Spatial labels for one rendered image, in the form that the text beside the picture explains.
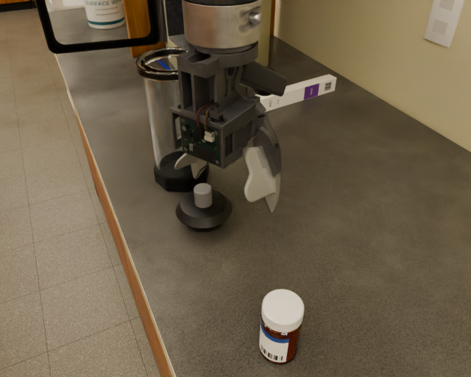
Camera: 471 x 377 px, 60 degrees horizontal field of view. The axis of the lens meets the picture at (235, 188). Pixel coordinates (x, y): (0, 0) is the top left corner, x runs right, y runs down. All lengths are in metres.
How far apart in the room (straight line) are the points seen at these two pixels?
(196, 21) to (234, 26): 0.03
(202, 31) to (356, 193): 0.46
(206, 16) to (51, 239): 1.85
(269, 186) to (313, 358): 0.21
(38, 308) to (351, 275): 1.48
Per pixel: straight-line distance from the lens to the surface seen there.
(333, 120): 0.99
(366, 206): 0.74
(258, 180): 0.48
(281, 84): 0.53
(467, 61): 0.98
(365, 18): 1.18
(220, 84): 0.42
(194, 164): 0.56
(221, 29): 0.40
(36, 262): 2.08
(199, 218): 0.64
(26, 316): 1.89
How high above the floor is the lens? 1.40
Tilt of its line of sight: 38 degrees down
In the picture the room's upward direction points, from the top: straight up
